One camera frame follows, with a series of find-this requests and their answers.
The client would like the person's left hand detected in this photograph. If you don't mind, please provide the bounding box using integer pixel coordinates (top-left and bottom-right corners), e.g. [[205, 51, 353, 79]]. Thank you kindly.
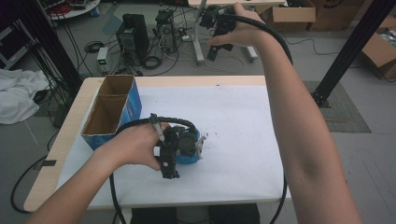
[[93, 121, 171, 172]]

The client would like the black computer tower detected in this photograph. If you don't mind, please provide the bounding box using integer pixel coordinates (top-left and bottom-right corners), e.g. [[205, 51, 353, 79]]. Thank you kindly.
[[115, 13, 150, 64]]

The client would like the white power supply unit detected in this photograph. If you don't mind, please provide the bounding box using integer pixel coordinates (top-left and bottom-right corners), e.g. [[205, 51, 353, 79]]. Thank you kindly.
[[96, 46, 110, 75]]

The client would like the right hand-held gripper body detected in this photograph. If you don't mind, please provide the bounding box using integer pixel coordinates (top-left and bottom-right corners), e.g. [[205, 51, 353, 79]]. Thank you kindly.
[[199, 5, 237, 63]]

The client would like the black tape strip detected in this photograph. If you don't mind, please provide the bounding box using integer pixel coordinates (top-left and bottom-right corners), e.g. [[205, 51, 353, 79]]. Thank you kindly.
[[33, 159, 58, 171]]

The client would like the open frame computer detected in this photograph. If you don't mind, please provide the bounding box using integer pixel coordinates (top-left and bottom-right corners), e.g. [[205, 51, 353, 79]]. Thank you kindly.
[[154, 8, 177, 54]]

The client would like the large black cable coil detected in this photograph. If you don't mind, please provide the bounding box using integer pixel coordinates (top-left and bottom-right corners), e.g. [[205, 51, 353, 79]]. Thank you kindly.
[[141, 54, 163, 70]]

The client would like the cardboard box with blue sides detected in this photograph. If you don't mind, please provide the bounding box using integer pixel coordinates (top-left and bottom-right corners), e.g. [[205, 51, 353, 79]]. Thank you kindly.
[[80, 74, 143, 152]]

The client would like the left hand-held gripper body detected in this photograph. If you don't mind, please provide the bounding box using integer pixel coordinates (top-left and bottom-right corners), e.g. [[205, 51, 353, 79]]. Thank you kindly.
[[154, 124, 200, 180]]

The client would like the white paper sheet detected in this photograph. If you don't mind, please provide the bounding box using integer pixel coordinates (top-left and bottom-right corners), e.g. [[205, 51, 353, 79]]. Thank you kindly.
[[57, 84, 292, 209]]

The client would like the grey floor mat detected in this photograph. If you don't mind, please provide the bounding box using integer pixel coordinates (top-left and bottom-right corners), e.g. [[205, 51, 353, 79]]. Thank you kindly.
[[303, 80, 373, 134]]

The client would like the cardboard box with packets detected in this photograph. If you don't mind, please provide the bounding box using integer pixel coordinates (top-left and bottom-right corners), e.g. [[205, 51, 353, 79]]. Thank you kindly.
[[360, 14, 396, 80]]

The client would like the black metal stand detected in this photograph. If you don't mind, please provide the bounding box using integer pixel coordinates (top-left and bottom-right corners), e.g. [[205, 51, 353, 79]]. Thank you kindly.
[[6, 0, 84, 91]]

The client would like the black floor cable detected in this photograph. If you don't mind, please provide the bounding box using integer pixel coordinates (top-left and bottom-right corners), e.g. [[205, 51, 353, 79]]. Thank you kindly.
[[9, 130, 61, 215]]

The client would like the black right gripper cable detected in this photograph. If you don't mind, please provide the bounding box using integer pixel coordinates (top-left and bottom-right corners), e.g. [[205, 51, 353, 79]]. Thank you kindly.
[[218, 13, 294, 224]]

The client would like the white cloth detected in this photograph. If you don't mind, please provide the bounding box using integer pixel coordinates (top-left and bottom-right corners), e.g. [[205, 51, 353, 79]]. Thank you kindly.
[[0, 68, 51, 126]]

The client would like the open brown cardboard box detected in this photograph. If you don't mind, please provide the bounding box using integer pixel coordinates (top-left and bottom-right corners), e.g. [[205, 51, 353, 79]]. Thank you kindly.
[[255, 0, 318, 33]]

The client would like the blue round container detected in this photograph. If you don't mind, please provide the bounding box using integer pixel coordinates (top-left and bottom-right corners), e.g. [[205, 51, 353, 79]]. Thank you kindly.
[[175, 127, 202, 165]]

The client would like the round white table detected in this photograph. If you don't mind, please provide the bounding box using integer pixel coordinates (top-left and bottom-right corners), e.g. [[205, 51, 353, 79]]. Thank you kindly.
[[39, 0, 102, 21]]

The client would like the closed brown cardboard box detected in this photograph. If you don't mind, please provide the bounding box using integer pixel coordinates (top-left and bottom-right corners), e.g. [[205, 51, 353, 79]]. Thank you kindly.
[[307, 0, 366, 33]]

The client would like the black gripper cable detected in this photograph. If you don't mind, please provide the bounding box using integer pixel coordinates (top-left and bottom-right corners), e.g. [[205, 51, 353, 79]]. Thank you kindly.
[[108, 115, 199, 224], [218, 13, 294, 224]]

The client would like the black metal strut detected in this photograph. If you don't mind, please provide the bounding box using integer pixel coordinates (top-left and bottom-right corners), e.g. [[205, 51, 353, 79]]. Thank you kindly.
[[311, 0, 396, 108]]

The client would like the white table leg frame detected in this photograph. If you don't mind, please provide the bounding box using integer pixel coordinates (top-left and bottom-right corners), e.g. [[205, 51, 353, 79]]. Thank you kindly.
[[188, 0, 286, 66]]

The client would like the small black cable coil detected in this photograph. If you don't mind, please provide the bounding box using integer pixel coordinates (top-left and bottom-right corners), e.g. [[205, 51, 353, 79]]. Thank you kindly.
[[84, 40, 106, 53]]

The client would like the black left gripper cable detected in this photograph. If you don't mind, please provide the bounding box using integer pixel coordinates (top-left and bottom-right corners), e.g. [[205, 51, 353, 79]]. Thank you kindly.
[[108, 115, 199, 224]]

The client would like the person's right hand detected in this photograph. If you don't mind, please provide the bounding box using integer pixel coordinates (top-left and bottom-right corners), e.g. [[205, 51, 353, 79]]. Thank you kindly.
[[207, 2, 275, 49]]

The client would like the grey cable plug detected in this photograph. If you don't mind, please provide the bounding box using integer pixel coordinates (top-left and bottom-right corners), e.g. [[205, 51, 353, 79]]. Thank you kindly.
[[148, 113, 166, 143]]

